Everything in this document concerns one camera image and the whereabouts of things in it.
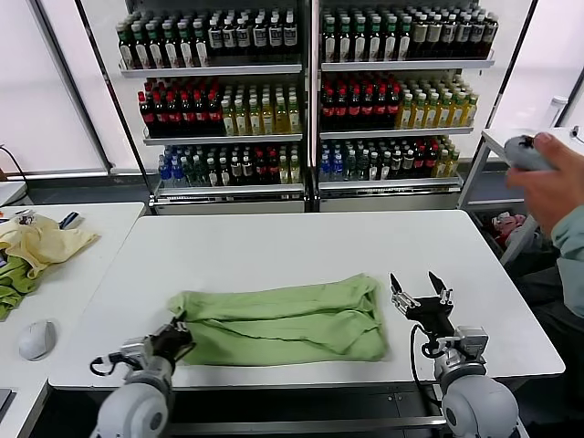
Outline dark laptop corner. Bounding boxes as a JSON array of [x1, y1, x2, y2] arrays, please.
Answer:
[[0, 387, 17, 419]]

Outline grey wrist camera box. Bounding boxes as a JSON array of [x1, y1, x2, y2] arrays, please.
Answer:
[[454, 324, 489, 364], [118, 337, 150, 362]]

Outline black wall cable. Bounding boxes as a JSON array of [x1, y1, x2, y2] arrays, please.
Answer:
[[0, 143, 34, 206]]

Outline white computer mouse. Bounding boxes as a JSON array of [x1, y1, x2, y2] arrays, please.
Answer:
[[17, 318, 58, 361]]

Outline person's hand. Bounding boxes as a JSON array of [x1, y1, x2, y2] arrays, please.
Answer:
[[506, 131, 584, 250]]

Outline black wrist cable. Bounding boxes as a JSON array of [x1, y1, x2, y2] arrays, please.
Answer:
[[409, 322, 440, 403], [89, 353, 125, 377]]

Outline person's dark trousers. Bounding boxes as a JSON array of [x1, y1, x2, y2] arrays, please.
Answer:
[[514, 266, 584, 361]]

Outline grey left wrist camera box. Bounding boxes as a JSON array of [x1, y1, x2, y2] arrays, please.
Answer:
[[118, 337, 150, 362]]

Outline crumpled green garment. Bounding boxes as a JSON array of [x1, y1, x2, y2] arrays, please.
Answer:
[[0, 255, 40, 323]]

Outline pink cloth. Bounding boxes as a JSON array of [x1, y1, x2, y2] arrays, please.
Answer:
[[491, 212, 527, 247]]

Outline drinks shelf cabinet with bottles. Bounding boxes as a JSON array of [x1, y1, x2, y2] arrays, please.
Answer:
[[312, 0, 542, 214], [75, 0, 316, 216]]

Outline light green t-shirt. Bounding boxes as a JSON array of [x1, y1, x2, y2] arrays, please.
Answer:
[[166, 272, 390, 367]]

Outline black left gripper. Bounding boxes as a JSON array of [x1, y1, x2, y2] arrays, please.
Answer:
[[146, 318, 195, 362]]

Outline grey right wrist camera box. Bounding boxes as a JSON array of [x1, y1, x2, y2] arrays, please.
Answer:
[[454, 324, 489, 364]]

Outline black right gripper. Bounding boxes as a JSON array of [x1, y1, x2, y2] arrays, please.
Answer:
[[389, 270, 457, 341]]

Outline pale yellow garment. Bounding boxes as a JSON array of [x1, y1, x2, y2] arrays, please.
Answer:
[[0, 214, 100, 280]]

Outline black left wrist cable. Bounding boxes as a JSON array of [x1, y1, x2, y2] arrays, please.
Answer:
[[89, 353, 125, 377]]

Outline white side table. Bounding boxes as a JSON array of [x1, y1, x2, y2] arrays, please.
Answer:
[[458, 126, 584, 266]]

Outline grey crumpled cloth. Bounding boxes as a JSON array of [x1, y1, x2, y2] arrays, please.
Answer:
[[524, 223, 560, 253]]

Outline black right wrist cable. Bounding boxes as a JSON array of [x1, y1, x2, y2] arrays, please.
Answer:
[[409, 322, 440, 403]]

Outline grey handheld controller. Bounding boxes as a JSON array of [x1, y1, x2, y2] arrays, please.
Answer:
[[503, 134, 561, 173]]

